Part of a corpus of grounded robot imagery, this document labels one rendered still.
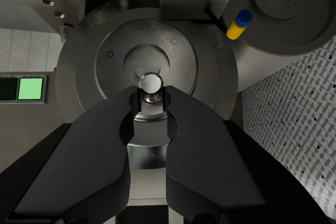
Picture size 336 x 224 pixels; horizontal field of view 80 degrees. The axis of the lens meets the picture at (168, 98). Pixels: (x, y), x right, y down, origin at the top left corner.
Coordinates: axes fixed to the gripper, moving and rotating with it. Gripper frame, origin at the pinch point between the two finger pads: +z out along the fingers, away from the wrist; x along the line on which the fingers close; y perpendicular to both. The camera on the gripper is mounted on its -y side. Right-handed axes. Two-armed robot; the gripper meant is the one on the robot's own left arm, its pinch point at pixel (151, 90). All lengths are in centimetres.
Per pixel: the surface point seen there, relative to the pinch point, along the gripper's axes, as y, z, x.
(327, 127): 6.8, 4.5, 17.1
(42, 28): 44, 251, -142
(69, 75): 0.8, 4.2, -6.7
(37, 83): 15.6, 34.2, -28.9
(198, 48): -1.0, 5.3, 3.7
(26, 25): 39, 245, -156
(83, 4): -3.9, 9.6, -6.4
